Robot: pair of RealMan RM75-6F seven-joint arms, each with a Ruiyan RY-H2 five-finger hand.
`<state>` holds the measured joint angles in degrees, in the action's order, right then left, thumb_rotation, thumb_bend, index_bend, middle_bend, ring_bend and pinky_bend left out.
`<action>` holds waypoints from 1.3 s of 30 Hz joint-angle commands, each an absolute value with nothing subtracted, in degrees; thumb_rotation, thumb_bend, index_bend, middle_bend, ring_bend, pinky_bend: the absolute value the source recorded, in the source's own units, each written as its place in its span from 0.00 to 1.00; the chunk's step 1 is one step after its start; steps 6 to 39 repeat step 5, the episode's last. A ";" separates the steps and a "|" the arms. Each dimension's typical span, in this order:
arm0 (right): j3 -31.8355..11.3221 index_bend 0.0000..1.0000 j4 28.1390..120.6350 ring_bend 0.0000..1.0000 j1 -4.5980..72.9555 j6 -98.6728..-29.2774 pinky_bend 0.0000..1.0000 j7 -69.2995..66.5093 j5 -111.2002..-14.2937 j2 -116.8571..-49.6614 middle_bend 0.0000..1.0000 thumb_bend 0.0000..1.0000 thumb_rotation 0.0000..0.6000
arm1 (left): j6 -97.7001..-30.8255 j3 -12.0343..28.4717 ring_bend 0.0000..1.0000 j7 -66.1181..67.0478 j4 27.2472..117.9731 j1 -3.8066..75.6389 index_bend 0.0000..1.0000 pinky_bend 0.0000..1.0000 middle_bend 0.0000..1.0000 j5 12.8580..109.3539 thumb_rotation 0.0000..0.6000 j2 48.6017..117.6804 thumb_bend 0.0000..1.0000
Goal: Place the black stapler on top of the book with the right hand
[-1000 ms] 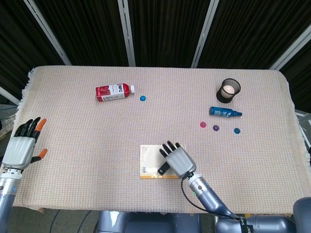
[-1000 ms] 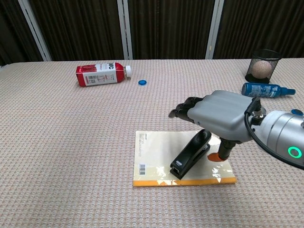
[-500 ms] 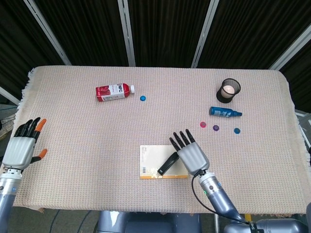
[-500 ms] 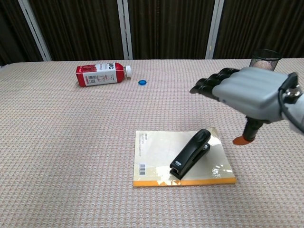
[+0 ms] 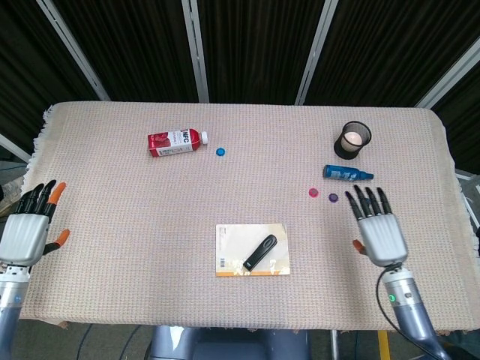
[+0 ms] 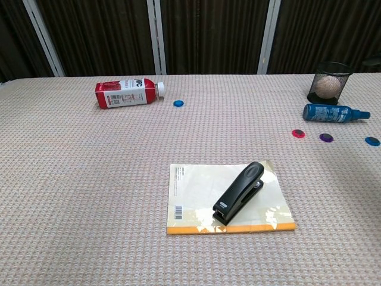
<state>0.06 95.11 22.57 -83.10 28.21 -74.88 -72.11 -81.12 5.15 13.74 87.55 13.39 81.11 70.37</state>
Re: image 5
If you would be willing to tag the red juice bottle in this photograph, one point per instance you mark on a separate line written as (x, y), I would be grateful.
(176, 142)

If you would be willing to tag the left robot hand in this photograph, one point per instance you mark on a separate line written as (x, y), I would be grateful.
(24, 240)

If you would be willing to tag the cream yellow booklet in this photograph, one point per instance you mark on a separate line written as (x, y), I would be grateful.
(253, 240)

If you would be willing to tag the beige woven tablecloth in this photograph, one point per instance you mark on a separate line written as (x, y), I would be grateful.
(150, 225)

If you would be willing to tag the blue spray bottle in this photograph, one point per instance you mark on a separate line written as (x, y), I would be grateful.
(347, 173)

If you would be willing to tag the black mesh pen cup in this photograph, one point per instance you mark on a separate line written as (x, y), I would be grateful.
(352, 144)

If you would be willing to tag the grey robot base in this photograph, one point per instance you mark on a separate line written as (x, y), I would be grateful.
(225, 343)

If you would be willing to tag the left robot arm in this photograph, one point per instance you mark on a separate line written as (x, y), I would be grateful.
(13, 296)

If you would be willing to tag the black marker device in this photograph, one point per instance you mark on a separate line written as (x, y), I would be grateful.
(260, 252)

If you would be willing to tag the pink round chip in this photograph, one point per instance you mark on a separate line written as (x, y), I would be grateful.
(313, 192)

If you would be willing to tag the black folding screen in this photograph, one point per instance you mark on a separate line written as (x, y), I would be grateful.
(255, 48)

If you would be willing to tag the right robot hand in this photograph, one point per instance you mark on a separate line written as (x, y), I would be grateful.
(380, 240)

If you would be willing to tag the purple round chip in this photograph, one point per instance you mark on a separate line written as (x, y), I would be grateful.
(332, 197)

